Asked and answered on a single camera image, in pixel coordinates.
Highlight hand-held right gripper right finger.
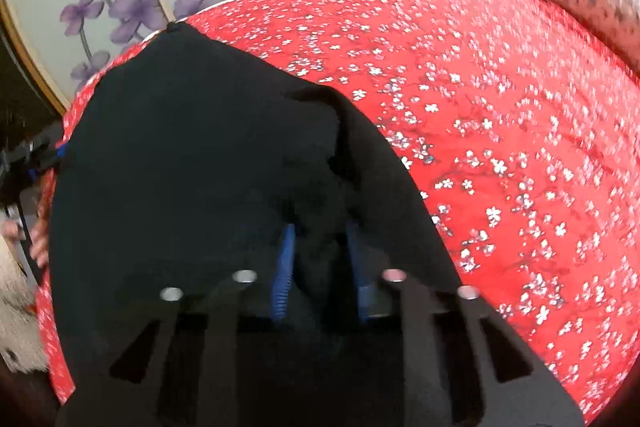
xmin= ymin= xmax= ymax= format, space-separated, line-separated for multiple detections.
xmin=345 ymin=221 xmax=586 ymax=427

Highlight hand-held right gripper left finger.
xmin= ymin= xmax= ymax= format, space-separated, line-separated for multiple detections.
xmin=55 ymin=224 xmax=298 ymax=427

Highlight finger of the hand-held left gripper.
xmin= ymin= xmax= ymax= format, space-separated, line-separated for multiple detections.
xmin=27 ymin=139 xmax=70 ymax=182

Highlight black pants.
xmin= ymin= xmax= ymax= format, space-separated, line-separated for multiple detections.
xmin=47 ymin=22 xmax=463 ymax=427

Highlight person's left hand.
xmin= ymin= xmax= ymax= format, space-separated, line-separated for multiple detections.
xmin=0 ymin=202 xmax=52 ymax=270

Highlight white fluffy cloth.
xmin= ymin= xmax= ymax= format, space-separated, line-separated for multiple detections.
xmin=0 ymin=239 xmax=51 ymax=375

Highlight red floral bedsheet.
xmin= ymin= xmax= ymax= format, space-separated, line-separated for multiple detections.
xmin=35 ymin=0 xmax=640 ymax=423

